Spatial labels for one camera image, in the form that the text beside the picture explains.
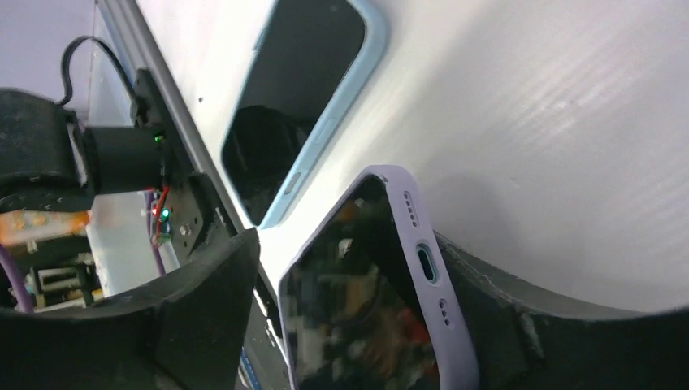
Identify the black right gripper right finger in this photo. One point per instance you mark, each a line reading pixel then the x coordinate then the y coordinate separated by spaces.
pixel 528 337

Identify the purple-case smartphone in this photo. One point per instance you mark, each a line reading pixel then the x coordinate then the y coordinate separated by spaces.
pixel 368 303

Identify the blue-case smartphone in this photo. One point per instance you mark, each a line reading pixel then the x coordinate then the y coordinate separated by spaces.
pixel 310 62

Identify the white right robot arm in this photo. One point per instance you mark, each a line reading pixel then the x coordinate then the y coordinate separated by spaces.
pixel 50 163

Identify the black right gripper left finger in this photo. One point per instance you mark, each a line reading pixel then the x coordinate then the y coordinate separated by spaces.
pixel 108 345

